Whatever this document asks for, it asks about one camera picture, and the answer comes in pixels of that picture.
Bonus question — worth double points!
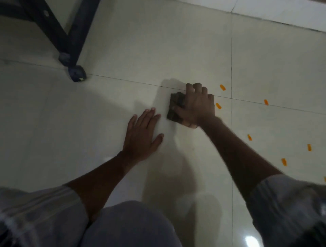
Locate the scattered orange floor markers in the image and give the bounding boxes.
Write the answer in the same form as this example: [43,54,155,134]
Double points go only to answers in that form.
[215,84,326,184]

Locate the person's right forearm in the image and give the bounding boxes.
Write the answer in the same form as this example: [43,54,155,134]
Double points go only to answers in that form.
[200,116,283,201]

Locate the grey trousers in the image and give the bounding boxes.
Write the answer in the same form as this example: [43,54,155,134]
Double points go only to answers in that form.
[81,200,183,247]

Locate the dark scrubbing pad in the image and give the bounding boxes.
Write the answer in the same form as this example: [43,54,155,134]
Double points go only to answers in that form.
[167,92,198,129]

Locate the white striped shirt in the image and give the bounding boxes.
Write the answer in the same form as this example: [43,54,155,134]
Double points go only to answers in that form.
[0,174,326,247]

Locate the person's right hand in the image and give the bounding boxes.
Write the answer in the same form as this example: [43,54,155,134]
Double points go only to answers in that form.
[172,83,217,128]

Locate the dark metal table frame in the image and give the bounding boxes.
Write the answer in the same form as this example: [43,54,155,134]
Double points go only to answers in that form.
[0,0,101,82]

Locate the person's left forearm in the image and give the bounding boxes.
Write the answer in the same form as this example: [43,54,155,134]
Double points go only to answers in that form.
[63,151,139,222]

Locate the person's left hand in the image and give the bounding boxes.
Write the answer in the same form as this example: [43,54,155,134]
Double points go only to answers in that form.
[122,108,164,163]

